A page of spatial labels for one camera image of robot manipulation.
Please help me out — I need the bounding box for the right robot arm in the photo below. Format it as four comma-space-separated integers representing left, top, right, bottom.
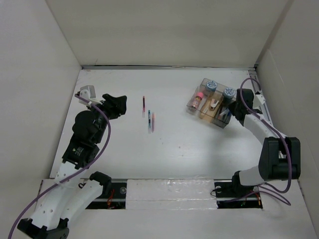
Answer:
228, 89, 301, 197

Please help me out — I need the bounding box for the teal capped pen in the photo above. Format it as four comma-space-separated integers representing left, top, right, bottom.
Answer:
148, 110, 152, 133

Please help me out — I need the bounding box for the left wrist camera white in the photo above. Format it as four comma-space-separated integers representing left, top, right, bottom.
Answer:
74, 85, 100, 107

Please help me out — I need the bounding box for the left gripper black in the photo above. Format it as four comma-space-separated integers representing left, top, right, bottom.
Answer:
87, 94, 126, 143

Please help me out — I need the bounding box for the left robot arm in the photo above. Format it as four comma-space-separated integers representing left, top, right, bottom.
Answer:
13, 90, 127, 239

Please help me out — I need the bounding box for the pink white stapler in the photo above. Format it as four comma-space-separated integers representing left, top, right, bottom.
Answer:
209, 99, 220, 111

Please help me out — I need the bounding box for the right aluminium rail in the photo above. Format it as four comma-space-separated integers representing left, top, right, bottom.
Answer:
245, 70, 291, 181

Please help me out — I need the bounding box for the aluminium rail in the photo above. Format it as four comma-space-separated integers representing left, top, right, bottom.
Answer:
82, 65, 255, 70
245, 70, 291, 181

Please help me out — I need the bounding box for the clear capped highlighter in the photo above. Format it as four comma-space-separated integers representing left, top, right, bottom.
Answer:
151, 112, 155, 133

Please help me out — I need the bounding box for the pink capped red pen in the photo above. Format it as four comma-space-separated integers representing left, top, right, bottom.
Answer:
142, 96, 146, 118

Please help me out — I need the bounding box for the clear desk organizer box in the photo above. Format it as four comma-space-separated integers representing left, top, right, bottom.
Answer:
186, 78, 236, 128

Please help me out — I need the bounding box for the back aluminium rail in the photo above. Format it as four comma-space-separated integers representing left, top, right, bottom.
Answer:
82, 65, 255, 70

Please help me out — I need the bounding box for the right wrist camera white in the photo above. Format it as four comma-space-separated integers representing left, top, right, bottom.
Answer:
253, 94, 266, 109

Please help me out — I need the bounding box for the front mounting rail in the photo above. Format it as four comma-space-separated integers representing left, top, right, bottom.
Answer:
88, 178, 263, 210

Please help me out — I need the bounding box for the pink capped pencil tube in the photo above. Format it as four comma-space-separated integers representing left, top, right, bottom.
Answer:
189, 92, 204, 110

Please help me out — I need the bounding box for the blue round jar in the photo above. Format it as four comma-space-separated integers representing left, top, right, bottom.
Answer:
205, 80, 218, 92
223, 87, 236, 99

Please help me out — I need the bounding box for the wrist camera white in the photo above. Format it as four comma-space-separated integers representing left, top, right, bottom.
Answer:
253, 94, 266, 109
74, 85, 100, 107

